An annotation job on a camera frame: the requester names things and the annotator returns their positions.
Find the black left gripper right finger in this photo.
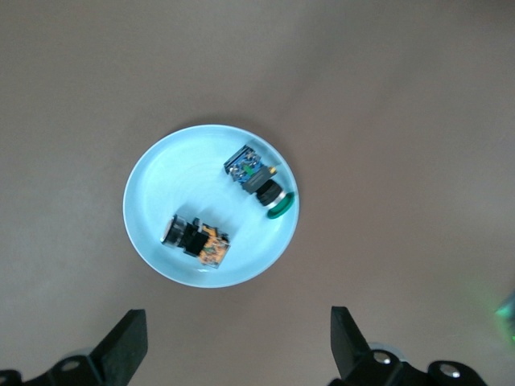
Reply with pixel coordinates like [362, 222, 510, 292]
[329, 306, 488, 386]

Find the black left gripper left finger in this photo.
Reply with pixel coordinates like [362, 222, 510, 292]
[0, 309, 148, 386]

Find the orange push-button switch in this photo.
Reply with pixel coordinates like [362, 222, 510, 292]
[159, 215, 232, 270]

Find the light blue round plate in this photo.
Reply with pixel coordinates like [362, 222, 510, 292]
[122, 123, 301, 289]

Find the green push-button switch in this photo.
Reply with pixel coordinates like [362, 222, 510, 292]
[223, 145, 296, 221]

